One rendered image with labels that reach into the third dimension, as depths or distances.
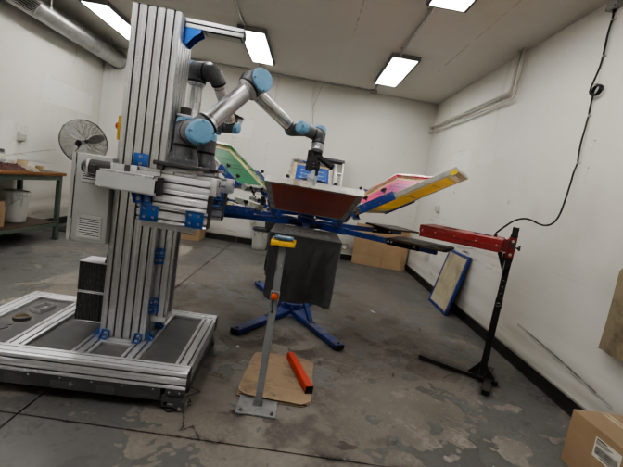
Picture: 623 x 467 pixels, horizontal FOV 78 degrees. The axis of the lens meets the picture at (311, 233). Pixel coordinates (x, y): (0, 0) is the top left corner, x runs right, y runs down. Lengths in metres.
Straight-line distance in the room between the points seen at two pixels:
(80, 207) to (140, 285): 0.52
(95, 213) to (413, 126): 5.84
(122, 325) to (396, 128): 5.76
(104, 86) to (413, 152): 5.50
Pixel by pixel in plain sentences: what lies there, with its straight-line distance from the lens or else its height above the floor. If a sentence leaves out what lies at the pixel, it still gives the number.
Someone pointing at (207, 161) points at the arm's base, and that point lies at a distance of 2.51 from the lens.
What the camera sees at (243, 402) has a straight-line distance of 2.38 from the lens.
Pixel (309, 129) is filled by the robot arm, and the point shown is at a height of 1.57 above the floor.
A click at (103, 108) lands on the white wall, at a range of 7.88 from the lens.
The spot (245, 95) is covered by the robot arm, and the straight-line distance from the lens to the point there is 2.04.
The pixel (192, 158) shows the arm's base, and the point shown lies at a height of 1.29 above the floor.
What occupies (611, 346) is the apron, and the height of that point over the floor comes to 0.61.
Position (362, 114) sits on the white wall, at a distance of 7.09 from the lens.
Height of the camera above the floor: 1.27
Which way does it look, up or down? 7 degrees down
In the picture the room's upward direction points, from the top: 10 degrees clockwise
